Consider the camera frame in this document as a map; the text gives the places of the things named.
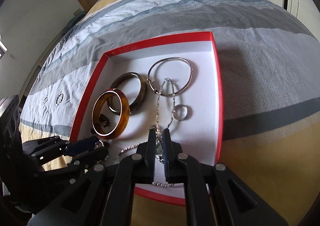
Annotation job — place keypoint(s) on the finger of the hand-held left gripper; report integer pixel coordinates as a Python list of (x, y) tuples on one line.
[(80, 146), (95, 156)]

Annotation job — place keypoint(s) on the wall socket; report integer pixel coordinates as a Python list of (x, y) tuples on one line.
[(78, 12)]

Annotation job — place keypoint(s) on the striped bed blanket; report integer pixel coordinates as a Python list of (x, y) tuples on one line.
[(250, 53)]

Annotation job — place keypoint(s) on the red cardboard box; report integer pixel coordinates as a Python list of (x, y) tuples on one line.
[(200, 78)]

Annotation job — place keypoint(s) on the grey-blue cloth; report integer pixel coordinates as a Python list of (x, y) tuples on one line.
[(73, 22)]

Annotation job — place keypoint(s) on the thin gold bangle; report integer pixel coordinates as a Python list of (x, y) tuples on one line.
[(191, 75)]

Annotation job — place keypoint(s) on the dark brown bangle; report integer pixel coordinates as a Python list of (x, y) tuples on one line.
[(142, 95)]

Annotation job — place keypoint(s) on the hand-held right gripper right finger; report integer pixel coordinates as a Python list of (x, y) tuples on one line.
[(166, 155)]

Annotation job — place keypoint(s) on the window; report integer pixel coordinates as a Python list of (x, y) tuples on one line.
[(1, 49)]

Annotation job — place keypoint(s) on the amber bangle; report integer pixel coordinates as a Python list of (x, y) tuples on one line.
[(125, 120)]

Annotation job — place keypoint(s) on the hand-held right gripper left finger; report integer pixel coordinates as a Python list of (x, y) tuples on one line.
[(151, 155)]

